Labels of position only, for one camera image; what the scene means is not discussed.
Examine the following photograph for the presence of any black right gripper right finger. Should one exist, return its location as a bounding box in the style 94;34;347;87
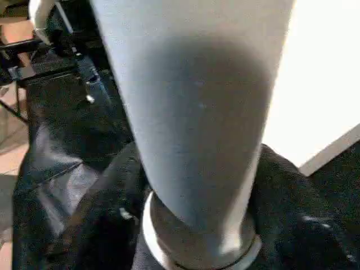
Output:
247;143;360;270

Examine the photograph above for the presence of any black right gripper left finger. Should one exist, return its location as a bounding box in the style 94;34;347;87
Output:
75;140;152;270

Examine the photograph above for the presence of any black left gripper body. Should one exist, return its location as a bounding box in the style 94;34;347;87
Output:
52;30;100;102

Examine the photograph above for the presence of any white plastic table leg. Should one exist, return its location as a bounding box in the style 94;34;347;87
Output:
91;0;298;268

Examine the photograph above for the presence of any black plastic mat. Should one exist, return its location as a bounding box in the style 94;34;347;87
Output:
11;28;360;270

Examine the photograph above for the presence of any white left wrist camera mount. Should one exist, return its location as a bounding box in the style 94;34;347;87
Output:
28;0;56;46

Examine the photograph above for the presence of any black folding table frame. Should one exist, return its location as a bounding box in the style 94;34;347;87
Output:
0;39;37;122

